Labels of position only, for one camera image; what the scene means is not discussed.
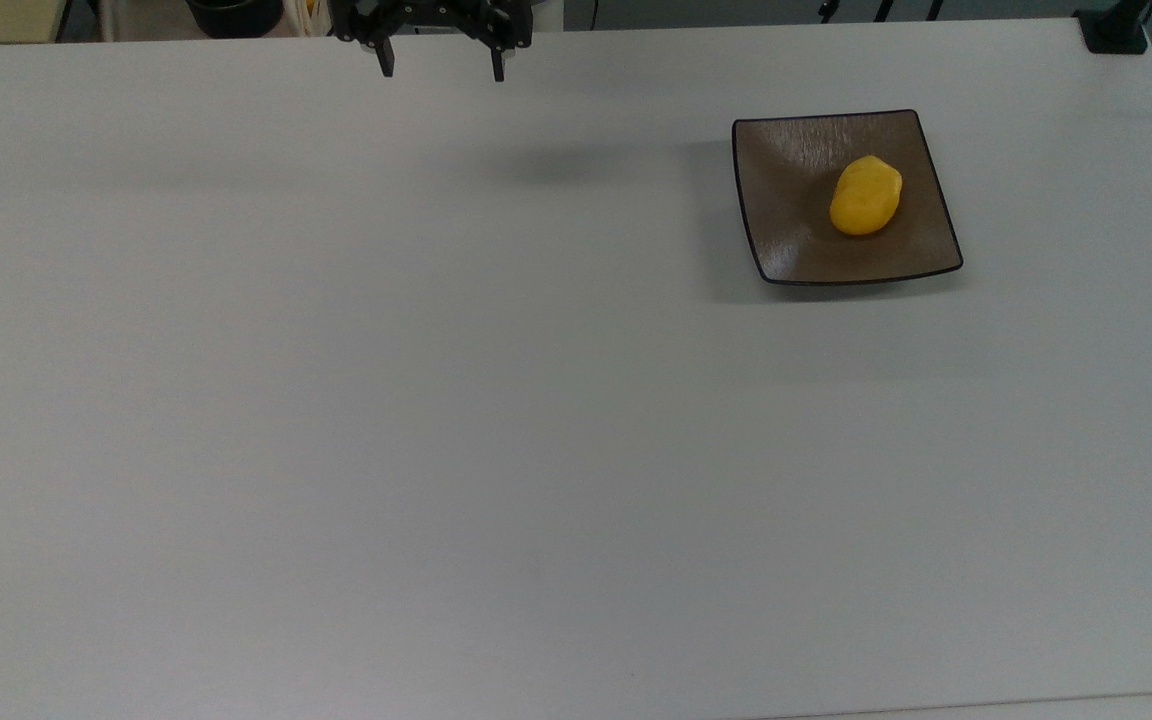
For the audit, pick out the cream fabric bundle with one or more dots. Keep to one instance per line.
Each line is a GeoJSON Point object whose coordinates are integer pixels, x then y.
{"type": "Point", "coordinates": [304, 16]}

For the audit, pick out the black table clamp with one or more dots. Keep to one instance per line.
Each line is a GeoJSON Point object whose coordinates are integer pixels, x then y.
{"type": "Point", "coordinates": [1114, 28]}

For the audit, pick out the yellow potato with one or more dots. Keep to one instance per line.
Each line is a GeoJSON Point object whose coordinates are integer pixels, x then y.
{"type": "Point", "coordinates": [866, 196]}

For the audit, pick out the black round bucket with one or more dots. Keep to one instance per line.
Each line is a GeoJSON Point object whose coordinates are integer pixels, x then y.
{"type": "Point", "coordinates": [234, 15]}

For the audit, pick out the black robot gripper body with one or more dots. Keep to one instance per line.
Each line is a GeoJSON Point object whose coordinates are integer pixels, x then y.
{"type": "Point", "coordinates": [436, 12]}

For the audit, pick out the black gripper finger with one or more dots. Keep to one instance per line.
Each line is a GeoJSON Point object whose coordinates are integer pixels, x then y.
{"type": "Point", "coordinates": [386, 58]}
{"type": "Point", "coordinates": [499, 62]}

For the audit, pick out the brown square ceramic plate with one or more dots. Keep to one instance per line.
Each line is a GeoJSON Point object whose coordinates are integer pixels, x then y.
{"type": "Point", "coordinates": [796, 210]}

